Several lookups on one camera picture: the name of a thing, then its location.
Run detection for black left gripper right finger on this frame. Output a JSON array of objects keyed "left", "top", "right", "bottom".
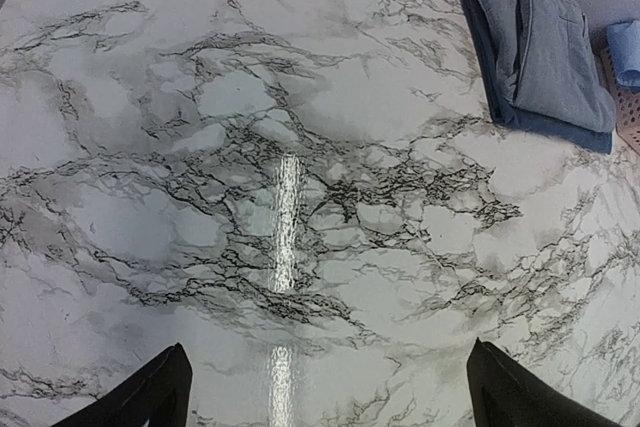
[{"left": 466, "top": 339, "right": 616, "bottom": 427}]

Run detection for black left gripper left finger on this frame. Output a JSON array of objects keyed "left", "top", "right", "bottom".
[{"left": 54, "top": 343, "right": 193, "bottom": 427}]

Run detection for light blue shirt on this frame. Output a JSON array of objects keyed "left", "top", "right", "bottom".
[{"left": 606, "top": 19, "right": 640, "bottom": 92}]

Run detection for folded dark blue garment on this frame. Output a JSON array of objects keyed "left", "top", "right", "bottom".
[{"left": 460, "top": 0, "right": 613, "bottom": 154}]

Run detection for pink perforated plastic basket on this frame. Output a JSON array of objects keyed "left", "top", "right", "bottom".
[{"left": 599, "top": 47, "right": 639, "bottom": 153}]

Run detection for folded light blue jeans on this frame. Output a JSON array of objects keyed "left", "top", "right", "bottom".
[{"left": 477, "top": 0, "right": 615, "bottom": 133}]

